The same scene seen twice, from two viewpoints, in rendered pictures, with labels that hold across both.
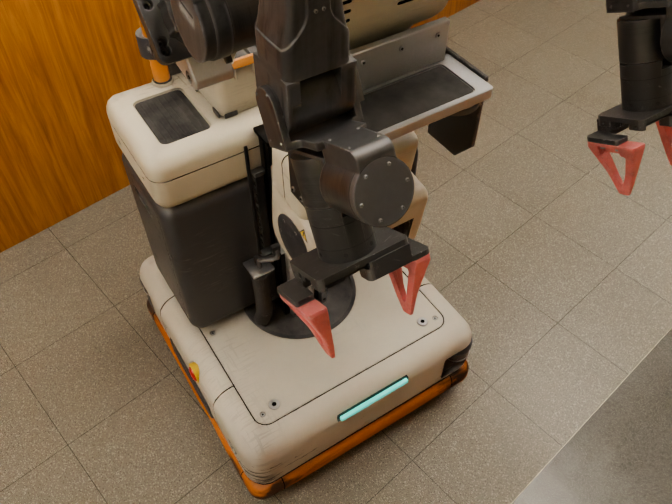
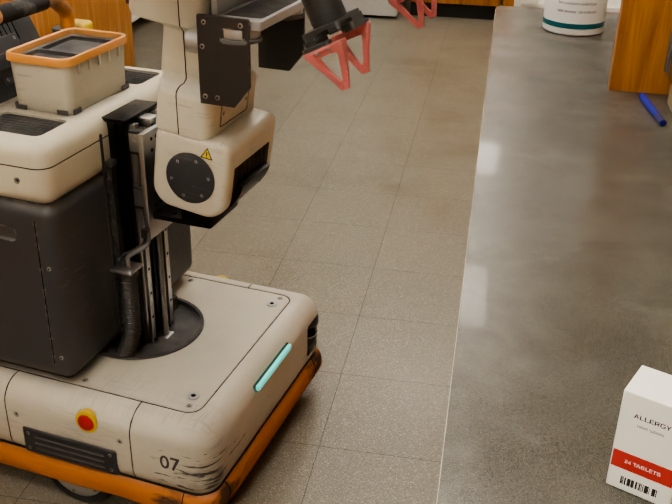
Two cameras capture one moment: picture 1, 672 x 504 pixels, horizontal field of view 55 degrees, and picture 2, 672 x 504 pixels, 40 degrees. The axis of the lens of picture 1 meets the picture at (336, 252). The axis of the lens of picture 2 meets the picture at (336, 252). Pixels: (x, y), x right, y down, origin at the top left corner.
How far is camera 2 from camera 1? 1.11 m
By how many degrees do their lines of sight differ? 36
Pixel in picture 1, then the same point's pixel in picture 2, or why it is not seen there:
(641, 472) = (524, 103)
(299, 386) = (205, 377)
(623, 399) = (493, 90)
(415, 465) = (324, 447)
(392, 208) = not seen: outside the picture
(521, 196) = (260, 250)
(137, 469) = not seen: outside the picture
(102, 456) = not seen: outside the picture
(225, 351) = (110, 385)
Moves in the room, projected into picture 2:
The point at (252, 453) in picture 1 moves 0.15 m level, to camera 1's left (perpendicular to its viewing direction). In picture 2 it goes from (202, 435) to (131, 465)
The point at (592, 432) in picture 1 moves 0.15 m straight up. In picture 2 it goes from (491, 100) to (500, 9)
